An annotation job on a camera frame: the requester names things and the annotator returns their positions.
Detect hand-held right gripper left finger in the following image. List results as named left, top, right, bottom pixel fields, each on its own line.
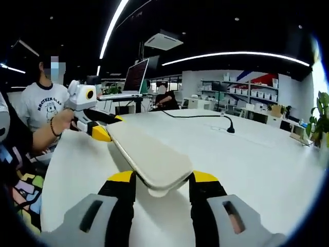
left=40, top=169, right=137, bottom=247

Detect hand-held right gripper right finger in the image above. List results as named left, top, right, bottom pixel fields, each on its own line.
left=188, top=169, right=288, bottom=247

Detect person's left hand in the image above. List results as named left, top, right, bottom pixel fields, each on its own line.
left=54, top=109, right=78, bottom=135

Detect white standing desk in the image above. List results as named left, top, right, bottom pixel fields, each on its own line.
left=99, top=96, right=144, bottom=116

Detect open laptop dark screen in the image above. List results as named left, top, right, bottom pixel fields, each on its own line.
left=99, top=58, right=150, bottom=101

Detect short ceiling light strip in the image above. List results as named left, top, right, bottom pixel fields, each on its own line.
left=0, top=63, right=26, bottom=75

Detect long curved ceiling light strip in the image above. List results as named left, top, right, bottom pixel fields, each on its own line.
left=99, top=0, right=131, bottom=60

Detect white chest device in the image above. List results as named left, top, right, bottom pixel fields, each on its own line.
left=0, top=91, right=11, bottom=143

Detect ceiling air conditioner unit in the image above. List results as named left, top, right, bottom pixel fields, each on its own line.
left=143, top=29, right=185, bottom=51

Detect white table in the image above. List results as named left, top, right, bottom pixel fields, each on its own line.
left=240, top=107, right=283, bottom=128

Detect black monitor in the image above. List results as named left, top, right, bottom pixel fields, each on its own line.
left=211, top=81, right=229, bottom=93

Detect cardboard box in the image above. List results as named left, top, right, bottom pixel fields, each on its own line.
left=271, top=104, right=283, bottom=118

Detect white storage shelves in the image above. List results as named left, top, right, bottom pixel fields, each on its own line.
left=200, top=73, right=280, bottom=104

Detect straight ceiling light strip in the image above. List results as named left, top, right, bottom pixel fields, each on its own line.
left=161, top=50, right=311, bottom=67

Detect potted green plant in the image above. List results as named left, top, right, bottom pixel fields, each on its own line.
left=305, top=90, right=329, bottom=149

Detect black bead bracelet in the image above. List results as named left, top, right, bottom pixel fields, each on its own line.
left=50, top=117, right=62, bottom=137

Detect black table cable with plug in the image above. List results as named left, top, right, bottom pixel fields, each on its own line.
left=159, top=109, right=236, bottom=134

